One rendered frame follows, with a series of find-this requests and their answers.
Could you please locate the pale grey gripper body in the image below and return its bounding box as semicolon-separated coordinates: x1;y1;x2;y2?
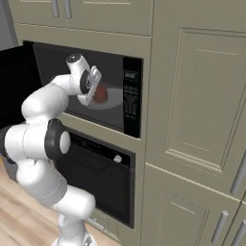
84;65;103;100

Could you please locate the red round food item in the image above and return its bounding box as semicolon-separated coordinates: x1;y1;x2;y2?
92;84;109;104

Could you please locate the grey microwave turntable plate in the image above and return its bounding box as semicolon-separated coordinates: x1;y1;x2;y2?
68;84;125;111

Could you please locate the black built-in microwave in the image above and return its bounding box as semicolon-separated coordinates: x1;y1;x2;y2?
22;40;144;139

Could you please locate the black microwave door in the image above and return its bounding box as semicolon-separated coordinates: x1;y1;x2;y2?
0;43;43;130

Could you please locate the tall beige cupboard door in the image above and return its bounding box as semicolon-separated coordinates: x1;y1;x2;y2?
144;0;246;202

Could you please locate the black built-in oven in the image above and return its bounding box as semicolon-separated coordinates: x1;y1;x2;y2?
53;127;136;230

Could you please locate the beige drawer front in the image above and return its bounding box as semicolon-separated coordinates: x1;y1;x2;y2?
84;207;142;246

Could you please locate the grey cupboard handle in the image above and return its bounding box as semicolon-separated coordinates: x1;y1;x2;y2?
51;0;61;19
62;0;73;20
231;219;246;246
229;150;246;197
210;209;230;246

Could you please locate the grey drawer handle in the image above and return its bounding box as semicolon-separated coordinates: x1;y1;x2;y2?
85;217;107;232

